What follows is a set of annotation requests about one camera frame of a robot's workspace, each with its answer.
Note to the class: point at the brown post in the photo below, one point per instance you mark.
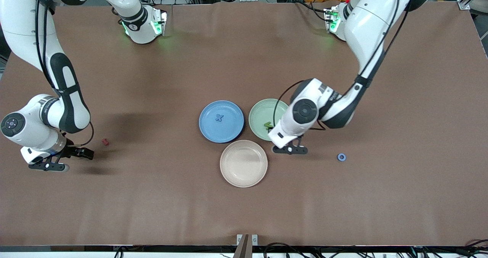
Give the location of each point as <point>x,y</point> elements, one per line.
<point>244,250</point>

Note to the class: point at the blue plate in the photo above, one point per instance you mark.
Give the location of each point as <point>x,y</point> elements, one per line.
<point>232,132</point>

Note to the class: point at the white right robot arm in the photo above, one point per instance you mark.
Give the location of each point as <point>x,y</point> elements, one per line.
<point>23,29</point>

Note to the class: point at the red letter r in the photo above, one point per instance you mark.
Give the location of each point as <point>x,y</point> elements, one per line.
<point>105,141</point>

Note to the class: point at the beige plate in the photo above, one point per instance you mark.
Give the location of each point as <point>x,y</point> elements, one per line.
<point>244,163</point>

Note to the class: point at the green plate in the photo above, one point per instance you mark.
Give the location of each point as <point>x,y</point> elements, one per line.
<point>261,113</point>

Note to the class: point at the blue letter O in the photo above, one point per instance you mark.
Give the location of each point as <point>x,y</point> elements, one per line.
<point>338,157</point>

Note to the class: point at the small metal bracket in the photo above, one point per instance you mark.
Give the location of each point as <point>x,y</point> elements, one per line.
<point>254,239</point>
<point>239,239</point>

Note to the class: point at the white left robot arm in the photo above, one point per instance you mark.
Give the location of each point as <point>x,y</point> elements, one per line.
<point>373,21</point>

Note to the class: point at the blue letter X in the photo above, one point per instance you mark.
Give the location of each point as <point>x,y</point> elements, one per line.
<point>219,117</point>

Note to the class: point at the brown table cover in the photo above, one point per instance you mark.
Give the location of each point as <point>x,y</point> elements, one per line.
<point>152,204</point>

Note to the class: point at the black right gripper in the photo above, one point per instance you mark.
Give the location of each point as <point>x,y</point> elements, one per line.
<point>72,151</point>

